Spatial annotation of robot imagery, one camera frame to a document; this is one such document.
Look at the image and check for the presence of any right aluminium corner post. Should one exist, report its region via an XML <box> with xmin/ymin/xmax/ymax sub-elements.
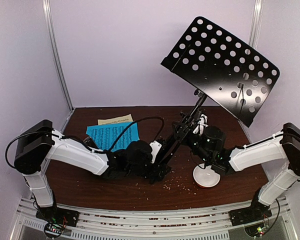
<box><xmin>248</xmin><ymin>0</ymin><xmax>264</xmax><ymax>49</ymax></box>

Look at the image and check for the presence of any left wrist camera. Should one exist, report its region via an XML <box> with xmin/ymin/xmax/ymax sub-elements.
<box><xmin>149</xmin><ymin>138</ymin><xmax>166</xmax><ymax>165</ymax></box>

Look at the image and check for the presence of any left aluminium corner post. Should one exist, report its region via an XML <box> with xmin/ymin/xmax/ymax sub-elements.
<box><xmin>42</xmin><ymin>0</ymin><xmax>75</xmax><ymax>112</ymax></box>

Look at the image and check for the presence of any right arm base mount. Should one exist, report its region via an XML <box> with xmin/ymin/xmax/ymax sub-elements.
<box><xmin>229</xmin><ymin>206</ymin><xmax>272</xmax><ymax>226</ymax></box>

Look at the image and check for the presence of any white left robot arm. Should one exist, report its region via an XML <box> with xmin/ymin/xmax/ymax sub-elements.
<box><xmin>13</xmin><ymin>119</ymin><xmax>171</xmax><ymax>222</ymax></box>

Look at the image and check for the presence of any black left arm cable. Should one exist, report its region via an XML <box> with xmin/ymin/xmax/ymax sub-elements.
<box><xmin>4</xmin><ymin>116</ymin><xmax>165</xmax><ymax>175</ymax></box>

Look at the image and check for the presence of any aluminium corner post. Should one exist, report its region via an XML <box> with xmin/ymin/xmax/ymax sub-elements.
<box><xmin>248</xmin><ymin>0</ymin><xmax>264</xmax><ymax>49</ymax></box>
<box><xmin>42</xmin><ymin>0</ymin><xmax>75</xmax><ymax>112</ymax></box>

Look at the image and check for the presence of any red wooden metronome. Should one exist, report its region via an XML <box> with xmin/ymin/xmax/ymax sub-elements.
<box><xmin>83</xmin><ymin>136</ymin><xmax>98</xmax><ymax>149</ymax></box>

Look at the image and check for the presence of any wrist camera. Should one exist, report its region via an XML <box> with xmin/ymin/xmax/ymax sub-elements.
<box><xmin>192</xmin><ymin>113</ymin><xmax>208</xmax><ymax>136</ymax></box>
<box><xmin>149</xmin><ymin>138</ymin><xmax>166</xmax><ymax>165</ymax></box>

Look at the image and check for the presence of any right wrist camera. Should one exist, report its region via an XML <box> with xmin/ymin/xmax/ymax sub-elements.
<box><xmin>192</xmin><ymin>113</ymin><xmax>208</xmax><ymax>136</ymax></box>

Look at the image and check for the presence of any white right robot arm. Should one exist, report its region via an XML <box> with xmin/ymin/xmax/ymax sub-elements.
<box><xmin>186</xmin><ymin>122</ymin><xmax>300</xmax><ymax>221</ymax></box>

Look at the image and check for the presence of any yellow sheet music paper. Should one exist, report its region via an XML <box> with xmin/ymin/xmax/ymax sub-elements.
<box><xmin>97</xmin><ymin>114</ymin><xmax>133</xmax><ymax>125</ymax></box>

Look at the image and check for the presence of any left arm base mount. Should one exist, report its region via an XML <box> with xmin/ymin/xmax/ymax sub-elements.
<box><xmin>35</xmin><ymin>207</ymin><xmax>80</xmax><ymax>227</ymax></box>

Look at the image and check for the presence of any black music stand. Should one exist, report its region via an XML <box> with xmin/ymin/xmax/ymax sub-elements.
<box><xmin>160</xmin><ymin>16</ymin><xmax>280</xmax><ymax>164</ymax></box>

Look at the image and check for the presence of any white ceramic bowl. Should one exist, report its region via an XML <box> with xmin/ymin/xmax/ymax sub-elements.
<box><xmin>192</xmin><ymin>163</ymin><xmax>221</xmax><ymax>188</ymax></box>

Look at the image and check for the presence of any blue paper sheet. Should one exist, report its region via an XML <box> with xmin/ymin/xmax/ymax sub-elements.
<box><xmin>86</xmin><ymin>122</ymin><xmax>140</xmax><ymax>152</ymax></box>

